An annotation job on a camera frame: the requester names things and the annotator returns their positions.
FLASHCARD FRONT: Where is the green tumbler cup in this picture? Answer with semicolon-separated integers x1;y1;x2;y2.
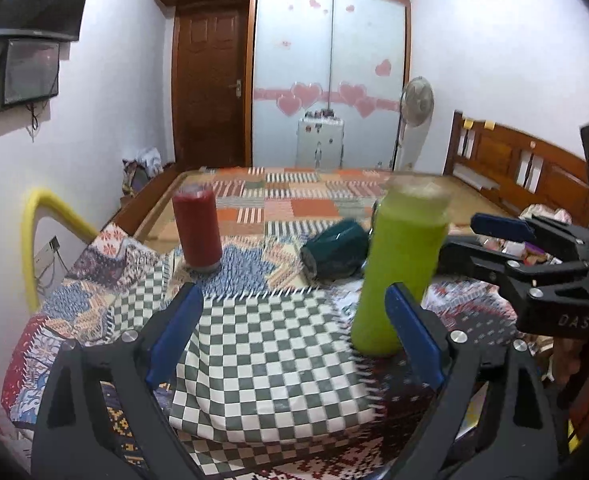
351;176;451;358

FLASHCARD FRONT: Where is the red tumbler cup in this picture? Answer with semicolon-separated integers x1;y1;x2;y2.
172;183;223;273

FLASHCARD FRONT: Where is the wooden bed headboard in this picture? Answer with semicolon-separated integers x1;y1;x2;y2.
443;110;589;226

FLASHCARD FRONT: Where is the dark green mug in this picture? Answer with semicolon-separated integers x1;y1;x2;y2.
300;219;369;281

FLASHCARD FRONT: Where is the white standing fan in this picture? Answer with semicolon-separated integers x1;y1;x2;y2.
394;77;434;171

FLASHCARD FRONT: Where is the white small cabinet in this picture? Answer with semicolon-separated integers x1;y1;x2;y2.
295;108;344;170

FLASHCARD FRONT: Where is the striped patchwork bed cover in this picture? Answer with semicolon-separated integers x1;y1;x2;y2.
208;166;406;241

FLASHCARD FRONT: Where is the patchwork quilt cloth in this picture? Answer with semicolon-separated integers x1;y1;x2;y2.
0;221;525;480

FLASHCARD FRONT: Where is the yellow foam tube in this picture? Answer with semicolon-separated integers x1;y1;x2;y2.
20;186;100;313

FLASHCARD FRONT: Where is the sliding wardrobe with hearts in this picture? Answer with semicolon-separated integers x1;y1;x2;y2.
148;0;415;172

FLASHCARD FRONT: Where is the clothes pile in corner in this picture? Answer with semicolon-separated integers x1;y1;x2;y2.
122;148;163;196

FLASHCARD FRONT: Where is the brown wooden door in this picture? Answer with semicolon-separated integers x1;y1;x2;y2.
172;1;247;169

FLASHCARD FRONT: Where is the wall power socket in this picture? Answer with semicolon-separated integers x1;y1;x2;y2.
33;236;60;280

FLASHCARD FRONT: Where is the small wall monitor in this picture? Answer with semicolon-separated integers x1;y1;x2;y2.
0;39;60;113

